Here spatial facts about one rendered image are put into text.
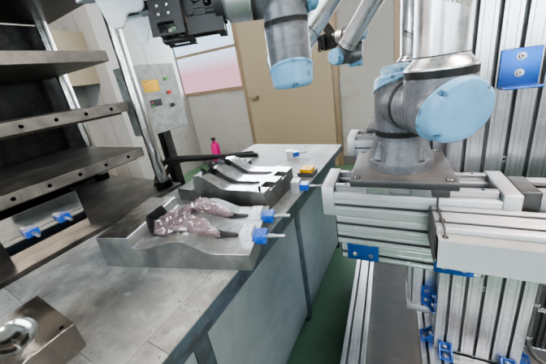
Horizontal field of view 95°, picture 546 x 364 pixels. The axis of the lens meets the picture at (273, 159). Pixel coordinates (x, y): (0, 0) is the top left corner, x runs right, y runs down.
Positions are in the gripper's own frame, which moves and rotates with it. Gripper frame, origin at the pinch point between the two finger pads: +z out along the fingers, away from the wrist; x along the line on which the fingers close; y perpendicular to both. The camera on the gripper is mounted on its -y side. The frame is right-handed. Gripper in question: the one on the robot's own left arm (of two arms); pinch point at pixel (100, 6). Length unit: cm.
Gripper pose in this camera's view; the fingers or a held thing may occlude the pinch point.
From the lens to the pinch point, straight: 55.7
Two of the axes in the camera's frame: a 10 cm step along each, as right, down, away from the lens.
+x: -0.1, -1.9, 9.8
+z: -9.9, 1.6, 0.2
